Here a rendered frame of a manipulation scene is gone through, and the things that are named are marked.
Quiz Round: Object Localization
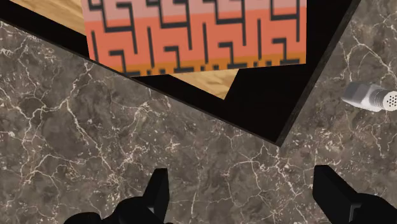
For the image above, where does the white salt shaker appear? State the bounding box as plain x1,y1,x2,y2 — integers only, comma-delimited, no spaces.
341,81,397,113

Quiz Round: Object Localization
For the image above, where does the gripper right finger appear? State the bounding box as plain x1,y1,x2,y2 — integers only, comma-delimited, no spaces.
312,164,397,224

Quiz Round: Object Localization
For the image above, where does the patterned orange robot stand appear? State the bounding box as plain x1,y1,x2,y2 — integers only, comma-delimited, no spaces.
80,0,308,78

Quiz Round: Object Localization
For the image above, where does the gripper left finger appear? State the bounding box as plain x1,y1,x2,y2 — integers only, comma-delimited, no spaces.
63,167,173,224

